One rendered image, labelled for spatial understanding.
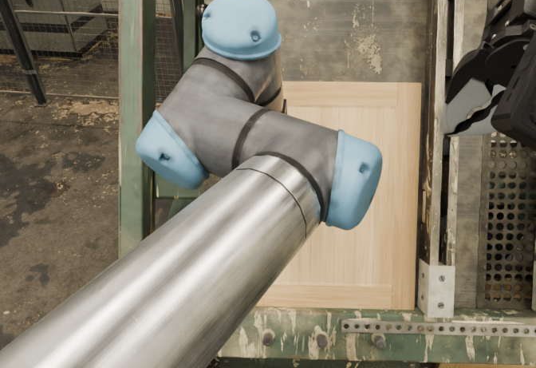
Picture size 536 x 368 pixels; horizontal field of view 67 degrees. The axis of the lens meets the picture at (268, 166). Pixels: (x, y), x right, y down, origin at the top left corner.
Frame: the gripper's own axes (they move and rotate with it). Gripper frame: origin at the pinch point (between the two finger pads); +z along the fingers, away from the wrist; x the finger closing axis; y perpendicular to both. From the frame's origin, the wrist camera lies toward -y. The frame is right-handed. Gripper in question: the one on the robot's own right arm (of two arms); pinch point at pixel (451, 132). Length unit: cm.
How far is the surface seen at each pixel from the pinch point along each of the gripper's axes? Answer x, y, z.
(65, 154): 158, 58, 265
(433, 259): -29, 12, 54
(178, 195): 34, 4, 71
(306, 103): 14, 32, 48
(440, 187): -23, 26, 46
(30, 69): 234, 115, 279
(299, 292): -5, -5, 70
